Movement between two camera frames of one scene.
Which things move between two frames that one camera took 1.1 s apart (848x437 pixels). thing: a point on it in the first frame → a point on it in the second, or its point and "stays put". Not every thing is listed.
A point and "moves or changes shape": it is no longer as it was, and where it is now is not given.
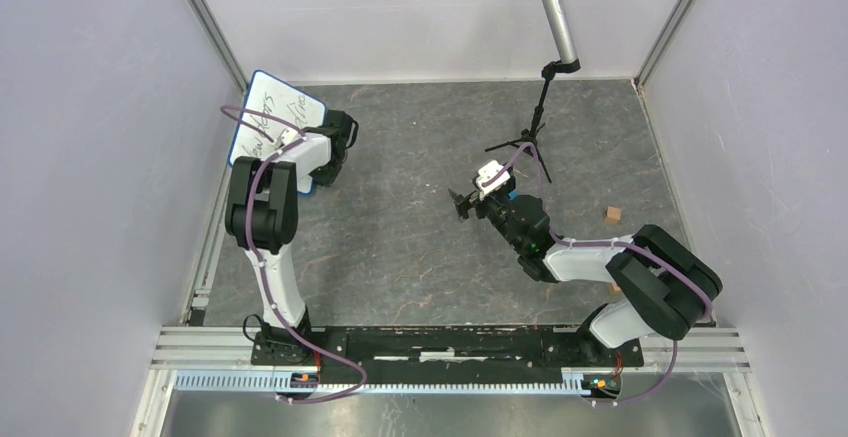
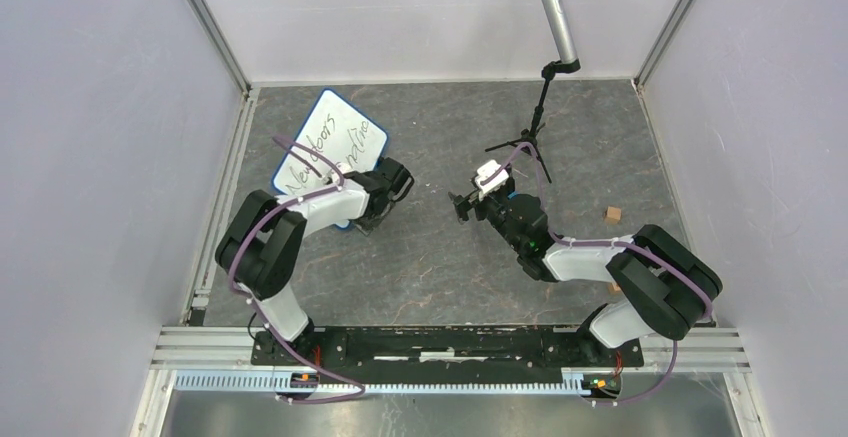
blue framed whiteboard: (271, 107) moves or changes shape
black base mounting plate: (443, 351) stays put
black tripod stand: (528, 139) stays put
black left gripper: (326, 180) → (366, 225)
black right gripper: (462, 204) stays put
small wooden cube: (612, 215) stays put
